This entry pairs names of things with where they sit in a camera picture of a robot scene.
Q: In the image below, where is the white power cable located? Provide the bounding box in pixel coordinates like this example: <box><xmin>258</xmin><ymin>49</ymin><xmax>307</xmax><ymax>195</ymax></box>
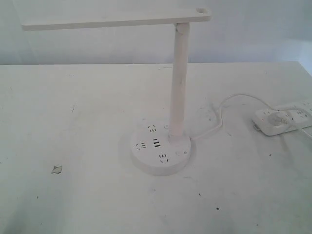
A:
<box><xmin>188</xmin><ymin>94</ymin><xmax>312</xmax><ymax>140</ymax></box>

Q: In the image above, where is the white power strip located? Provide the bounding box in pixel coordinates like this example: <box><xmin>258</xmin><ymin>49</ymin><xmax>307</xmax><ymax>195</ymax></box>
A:
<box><xmin>252</xmin><ymin>99</ymin><xmax>312</xmax><ymax>136</ymax></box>

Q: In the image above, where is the white round plug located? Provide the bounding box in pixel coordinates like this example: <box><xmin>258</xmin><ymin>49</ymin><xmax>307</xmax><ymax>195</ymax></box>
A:
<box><xmin>268</xmin><ymin>113</ymin><xmax>284</xmax><ymax>126</ymax></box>

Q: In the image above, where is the white desk lamp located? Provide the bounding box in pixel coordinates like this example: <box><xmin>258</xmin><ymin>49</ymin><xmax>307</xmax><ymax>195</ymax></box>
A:
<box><xmin>21</xmin><ymin>8</ymin><xmax>212</xmax><ymax>176</ymax></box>

